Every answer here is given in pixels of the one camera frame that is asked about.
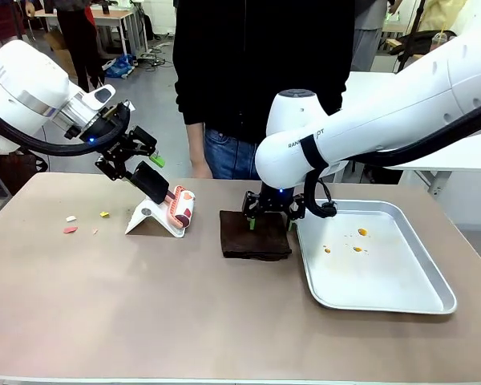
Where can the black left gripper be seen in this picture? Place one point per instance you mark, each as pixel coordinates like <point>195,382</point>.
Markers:
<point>112,142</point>

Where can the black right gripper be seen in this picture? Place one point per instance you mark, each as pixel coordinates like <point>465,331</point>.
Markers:
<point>278,198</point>

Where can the dark brown cloth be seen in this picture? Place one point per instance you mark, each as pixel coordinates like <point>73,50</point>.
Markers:
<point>252,242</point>

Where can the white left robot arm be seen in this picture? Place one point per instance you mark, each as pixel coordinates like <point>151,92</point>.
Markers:
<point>24,88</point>

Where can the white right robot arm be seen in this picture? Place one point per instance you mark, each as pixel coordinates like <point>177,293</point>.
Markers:
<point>385,112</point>

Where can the person's right forearm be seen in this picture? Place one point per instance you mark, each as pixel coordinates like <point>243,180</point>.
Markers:
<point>195,144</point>

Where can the person's right hand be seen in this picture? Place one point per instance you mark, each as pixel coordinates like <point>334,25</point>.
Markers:
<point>201,170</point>

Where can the white folded roller stand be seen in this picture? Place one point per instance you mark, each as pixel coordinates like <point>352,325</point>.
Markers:
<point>144,218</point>

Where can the white paper scrap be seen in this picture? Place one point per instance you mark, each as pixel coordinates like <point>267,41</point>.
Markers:
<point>71,219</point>

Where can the blue plastic bag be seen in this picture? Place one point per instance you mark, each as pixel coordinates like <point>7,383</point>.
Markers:
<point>120,68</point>

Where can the large orange sauce spot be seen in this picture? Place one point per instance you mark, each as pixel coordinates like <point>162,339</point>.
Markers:
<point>362,232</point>

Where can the brown cardboard box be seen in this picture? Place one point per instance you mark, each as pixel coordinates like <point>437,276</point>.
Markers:
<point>62,56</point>

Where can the bystander in black trousers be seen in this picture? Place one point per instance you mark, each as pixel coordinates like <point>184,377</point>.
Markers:
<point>80,44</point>

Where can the silver metal tray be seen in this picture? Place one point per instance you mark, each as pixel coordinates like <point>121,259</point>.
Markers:
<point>385,280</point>

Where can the wooden top desk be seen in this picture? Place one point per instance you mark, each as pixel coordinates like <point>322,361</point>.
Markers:
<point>112,15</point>

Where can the person in black sweater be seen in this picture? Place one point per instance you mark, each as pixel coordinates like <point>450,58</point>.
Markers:
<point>244,60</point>

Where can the bystander in maroon top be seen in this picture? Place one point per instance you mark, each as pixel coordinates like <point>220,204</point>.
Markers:
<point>4,20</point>

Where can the bystander in grey trousers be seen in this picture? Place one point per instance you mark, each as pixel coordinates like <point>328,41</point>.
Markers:
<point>366,36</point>

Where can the large white table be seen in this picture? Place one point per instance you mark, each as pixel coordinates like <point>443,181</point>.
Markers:
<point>465,157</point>

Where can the wooden counter top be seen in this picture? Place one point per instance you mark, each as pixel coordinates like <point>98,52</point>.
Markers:
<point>393,42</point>

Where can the black jacket on counter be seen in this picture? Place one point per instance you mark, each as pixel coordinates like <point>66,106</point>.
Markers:
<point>415,42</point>

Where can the black stand pole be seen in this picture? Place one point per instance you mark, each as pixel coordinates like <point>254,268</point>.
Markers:
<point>411,24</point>

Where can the plastic cup red drink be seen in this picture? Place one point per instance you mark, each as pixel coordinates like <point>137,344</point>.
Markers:
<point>440,37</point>

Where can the bystander in yellow top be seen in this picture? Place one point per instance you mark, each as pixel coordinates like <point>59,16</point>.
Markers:
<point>441,16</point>

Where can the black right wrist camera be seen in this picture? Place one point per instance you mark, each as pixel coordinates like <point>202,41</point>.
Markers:
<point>328,209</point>

